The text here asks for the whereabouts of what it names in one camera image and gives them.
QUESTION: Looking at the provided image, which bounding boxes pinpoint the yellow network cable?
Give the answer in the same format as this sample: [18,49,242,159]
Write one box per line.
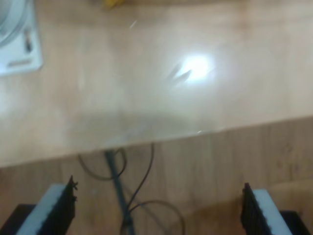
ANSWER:
[102,0,126,10]

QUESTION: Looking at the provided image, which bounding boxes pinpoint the thick grey floor cable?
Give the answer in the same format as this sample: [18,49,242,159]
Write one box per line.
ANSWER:
[104,149,135,235]

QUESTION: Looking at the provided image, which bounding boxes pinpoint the thin dark floor cable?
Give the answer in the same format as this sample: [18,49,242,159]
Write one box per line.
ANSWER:
[121,143,185,235]
[77,146,127,182]

